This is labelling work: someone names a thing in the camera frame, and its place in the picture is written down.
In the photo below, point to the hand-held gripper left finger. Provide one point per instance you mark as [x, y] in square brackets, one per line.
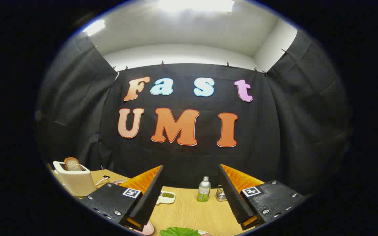
[149, 196]

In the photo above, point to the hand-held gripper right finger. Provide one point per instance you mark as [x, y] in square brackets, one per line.
[233, 196]

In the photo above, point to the green lettuce leaf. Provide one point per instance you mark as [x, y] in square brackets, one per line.
[179, 232]

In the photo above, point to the toasted bread slice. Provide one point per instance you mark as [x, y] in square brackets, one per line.
[72, 164]

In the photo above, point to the pile of green beans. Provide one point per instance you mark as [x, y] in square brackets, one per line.
[167, 195]

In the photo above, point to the white divided dish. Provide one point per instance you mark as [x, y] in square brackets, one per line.
[170, 199]

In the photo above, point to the green and silver bottle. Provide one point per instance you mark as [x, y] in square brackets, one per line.
[204, 191]

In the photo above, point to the pink plate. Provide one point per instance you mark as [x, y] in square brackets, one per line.
[147, 229]

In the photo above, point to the white round plate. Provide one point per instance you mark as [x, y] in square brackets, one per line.
[119, 181]

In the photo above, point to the white empty curved plate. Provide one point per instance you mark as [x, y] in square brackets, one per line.
[204, 233]

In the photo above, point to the black backdrop cloth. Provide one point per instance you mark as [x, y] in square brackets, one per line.
[261, 147]

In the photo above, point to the white toaster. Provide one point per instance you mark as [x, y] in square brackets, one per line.
[77, 183]

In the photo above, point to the ceiling light panel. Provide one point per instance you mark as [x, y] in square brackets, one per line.
[94, 27]
[195, 5]

